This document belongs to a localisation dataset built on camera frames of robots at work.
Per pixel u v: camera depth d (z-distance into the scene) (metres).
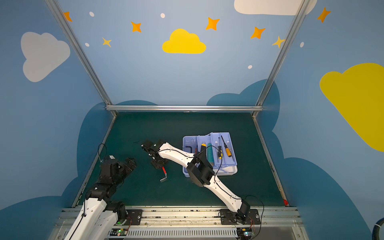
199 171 0.59
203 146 0.93
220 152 0.86
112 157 0.74
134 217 0.74
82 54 0.86
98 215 0.51
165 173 0.90
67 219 0.74
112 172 0.61
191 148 1.01
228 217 0.75
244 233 0.71
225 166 0.82
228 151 0.85
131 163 0.73
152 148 0.69
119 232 0.71
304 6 0.69
